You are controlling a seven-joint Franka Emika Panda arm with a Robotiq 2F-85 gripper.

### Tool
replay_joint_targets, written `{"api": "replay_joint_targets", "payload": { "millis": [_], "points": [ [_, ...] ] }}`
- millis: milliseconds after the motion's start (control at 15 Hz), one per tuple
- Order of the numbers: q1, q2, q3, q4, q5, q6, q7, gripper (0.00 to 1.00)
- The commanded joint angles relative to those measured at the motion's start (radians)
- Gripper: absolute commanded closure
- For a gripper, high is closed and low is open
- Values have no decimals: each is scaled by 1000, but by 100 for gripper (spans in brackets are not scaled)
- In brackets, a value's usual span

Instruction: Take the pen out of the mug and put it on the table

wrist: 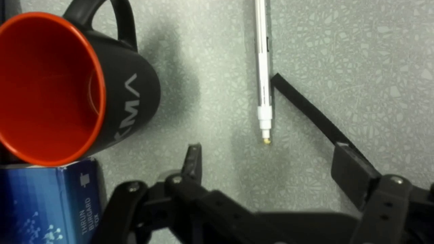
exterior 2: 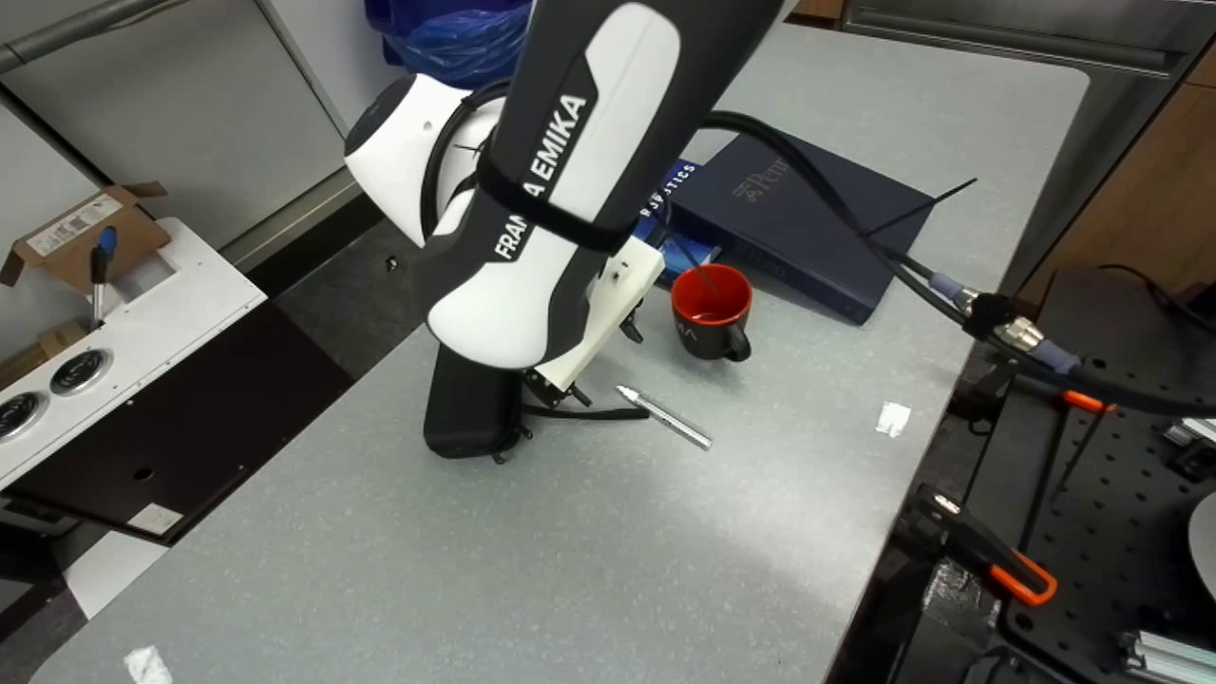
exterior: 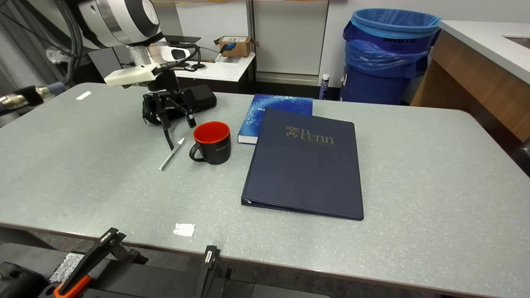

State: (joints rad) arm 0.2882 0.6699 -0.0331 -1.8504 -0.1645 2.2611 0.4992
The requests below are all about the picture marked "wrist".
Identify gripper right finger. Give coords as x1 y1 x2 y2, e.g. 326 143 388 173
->
271 73 434 244

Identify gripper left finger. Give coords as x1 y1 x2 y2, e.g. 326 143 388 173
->
91 143 261 244

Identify white pen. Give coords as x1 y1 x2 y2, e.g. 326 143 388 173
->
254 0 274 145

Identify black mug with orange inside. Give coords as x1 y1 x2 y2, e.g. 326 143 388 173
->
0 0 162 167

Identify blue book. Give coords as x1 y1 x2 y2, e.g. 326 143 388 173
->
0 158 108 244

